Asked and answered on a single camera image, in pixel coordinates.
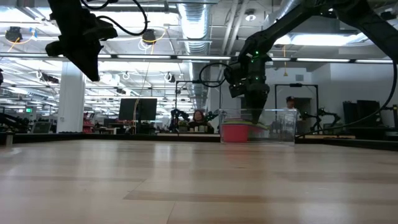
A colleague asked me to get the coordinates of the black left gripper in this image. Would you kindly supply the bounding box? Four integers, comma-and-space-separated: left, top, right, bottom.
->
45, 17, 119, 83

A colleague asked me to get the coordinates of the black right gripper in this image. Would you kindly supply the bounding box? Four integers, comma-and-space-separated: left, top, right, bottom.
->
223, 51, 271, 124

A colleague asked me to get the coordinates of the red measuring cup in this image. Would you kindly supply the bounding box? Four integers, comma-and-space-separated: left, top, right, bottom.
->
221, 123, 269, 144

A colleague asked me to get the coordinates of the clear plastic basket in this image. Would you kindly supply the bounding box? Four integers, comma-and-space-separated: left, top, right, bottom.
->
218, 108, 299, 146

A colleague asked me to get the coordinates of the person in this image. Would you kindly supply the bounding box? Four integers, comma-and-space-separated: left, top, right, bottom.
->
188, 109, 216, 134
281, 95, 302, 135

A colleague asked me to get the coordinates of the white building column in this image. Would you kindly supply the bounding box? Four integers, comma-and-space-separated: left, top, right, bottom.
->
57, 61, 86, 134

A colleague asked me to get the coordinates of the black overhead light bar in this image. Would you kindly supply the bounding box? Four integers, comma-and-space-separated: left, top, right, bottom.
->
0, 52, 394, 65

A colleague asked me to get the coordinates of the black computer monitor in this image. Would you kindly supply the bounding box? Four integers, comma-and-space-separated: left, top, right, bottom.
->
118, 98, 158, 122

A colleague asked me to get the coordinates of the black equipment rack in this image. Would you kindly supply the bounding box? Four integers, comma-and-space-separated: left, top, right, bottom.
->
342, 100, 382, 128

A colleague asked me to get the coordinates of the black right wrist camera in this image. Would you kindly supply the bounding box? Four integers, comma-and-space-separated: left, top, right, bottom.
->
228, 81, 247, 99

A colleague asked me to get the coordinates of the black metal frame stand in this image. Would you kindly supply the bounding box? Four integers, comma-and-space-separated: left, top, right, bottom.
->
274, 83, 320, 131
175, 80, 222, 125

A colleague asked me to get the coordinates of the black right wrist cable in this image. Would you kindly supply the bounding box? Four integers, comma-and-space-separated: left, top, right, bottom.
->
198, 62, 233, 89

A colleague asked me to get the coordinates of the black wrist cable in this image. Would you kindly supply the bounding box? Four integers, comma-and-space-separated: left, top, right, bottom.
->
198, 62, 233, 89
80, 0, 149, 37

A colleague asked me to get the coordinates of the black ceiling-mounted camera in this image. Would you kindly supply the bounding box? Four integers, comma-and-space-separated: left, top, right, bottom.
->
141, 28, 157, 46
4, 26, 24, 44

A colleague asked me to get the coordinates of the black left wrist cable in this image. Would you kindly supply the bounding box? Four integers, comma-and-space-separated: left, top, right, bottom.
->
80, 0, 149, 37

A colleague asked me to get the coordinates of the silver ventilation duct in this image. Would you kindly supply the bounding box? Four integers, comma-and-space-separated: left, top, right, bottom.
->
176, 0, 213, 57
262, 0, 313, 32

